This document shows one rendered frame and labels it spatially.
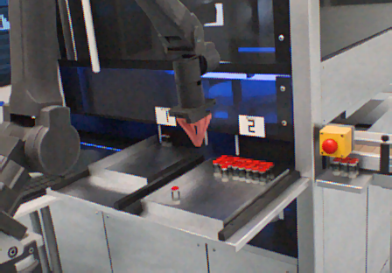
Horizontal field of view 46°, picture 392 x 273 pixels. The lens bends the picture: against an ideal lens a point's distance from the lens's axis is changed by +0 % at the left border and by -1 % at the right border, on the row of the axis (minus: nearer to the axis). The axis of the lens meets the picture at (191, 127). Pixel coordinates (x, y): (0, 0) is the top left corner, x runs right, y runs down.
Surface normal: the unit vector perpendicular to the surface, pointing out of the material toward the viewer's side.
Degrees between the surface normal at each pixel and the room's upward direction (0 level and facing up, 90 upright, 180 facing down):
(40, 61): 91
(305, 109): 90
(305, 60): 90
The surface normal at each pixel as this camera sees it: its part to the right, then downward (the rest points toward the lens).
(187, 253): -0.60, 0.29
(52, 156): 0.84, 0.11
